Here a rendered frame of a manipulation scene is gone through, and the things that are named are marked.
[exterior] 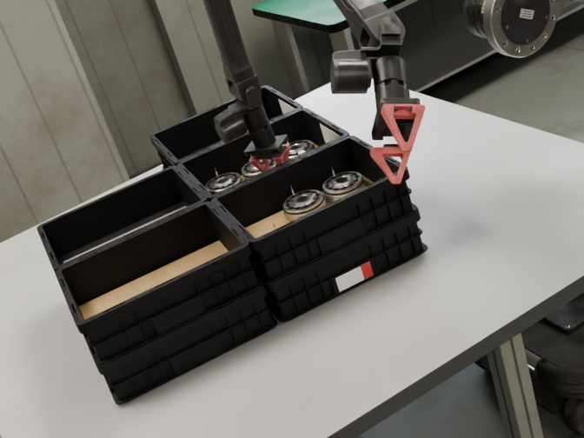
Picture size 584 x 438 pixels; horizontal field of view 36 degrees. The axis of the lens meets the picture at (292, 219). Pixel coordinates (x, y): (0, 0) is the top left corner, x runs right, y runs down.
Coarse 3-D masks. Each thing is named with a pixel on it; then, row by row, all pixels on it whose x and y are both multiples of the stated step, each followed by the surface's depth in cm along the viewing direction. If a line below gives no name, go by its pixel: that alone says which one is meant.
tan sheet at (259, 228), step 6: (366, 180) 227; (282, 210) 226; (270, 216) 225; (276, 216) 224; (282, 216) 223; (258, 222) 224; (264, 222) 223; (270, 222) 222; (276, 222) 222; (282, 222) 221; (288, 222) 220; (246, 228) 224; (252, 228) 223; (258, 228) 222; (264, 228) 221; (270, 228) 220; (276, 228) 219; (252, 234) 220; (258, 234) 219; (264, 234) 218
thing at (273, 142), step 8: (264, 128) 226; (256, 136) 226; (264, 136) 226; (272, 136) 227; (280, 136) 230; (256, 144) 227; (264, 144) 227; (272, 144) 227; (280, 144) 226; (248, 152) 229
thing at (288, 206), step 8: (304, 192) 224; (312, 192) 223; (320, 192) 222; (288, 200) 223; (312, 200) 219; (320, 200) 218; (288, 208) 219; (296, 208) 218; (304, 208) 217; (312, 208) 217
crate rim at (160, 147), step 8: (264, 88) 279; (272, 88) 276; (280, 96) 268; (224, 104) 276; (296, 104) 258; (208, 112) 275; (288, 112) 255; (184, 120) 274; (272, 120) 254; (168, 128) 272; (152, 136) 270; (160, 144) 262; (216, 144) 250; (160, 152) 263; (168, 152) 255; (200, 152) 248; (168, 160) 255; (176, 160) 248
